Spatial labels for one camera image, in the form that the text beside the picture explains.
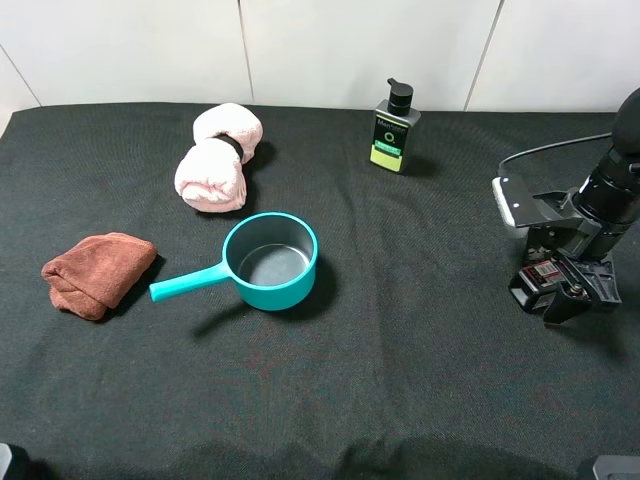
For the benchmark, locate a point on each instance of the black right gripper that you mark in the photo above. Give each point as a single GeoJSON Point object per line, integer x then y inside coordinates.
{"type": "Point", "coordinates": [580, 230]}

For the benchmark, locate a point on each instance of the black box red label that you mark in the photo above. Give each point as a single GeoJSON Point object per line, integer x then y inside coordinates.
{"type": "Point", "coordinates": [534, 286]}

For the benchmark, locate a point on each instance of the grey object bottom right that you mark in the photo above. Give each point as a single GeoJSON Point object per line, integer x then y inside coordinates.
{"type": "Point", "coordinates": [610, 467]}

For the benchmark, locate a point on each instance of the grey green pump bottle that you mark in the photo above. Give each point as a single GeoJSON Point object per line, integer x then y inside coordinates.
{"type": "Point", "coordinates": [394, 120]}

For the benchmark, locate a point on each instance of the rolled pink towel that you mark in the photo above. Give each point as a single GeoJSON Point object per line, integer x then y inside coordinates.
{"type": "Point", "coordinates": [210, 177]}

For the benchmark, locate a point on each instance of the black band on towel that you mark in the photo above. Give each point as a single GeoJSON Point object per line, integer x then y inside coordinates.
{"type": "Point", "coordinates": [234, 144]}

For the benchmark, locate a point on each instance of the black tablecloth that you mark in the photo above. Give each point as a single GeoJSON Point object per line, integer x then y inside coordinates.
{"type": "Point", "coordinates": [408, 360]}

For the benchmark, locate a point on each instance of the folded brown cloth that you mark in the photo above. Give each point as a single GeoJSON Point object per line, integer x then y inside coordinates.
{"type": "Point", "coordinates": [95, 275]}

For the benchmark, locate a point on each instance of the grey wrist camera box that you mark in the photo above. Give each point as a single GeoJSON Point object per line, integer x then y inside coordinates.
{"type": "Point", "coordinates": [517, 206]}

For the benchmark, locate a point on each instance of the teal saucepan with handle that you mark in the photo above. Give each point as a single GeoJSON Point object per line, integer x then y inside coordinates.
{"type": "Point", "coordinates": [270, 258]}

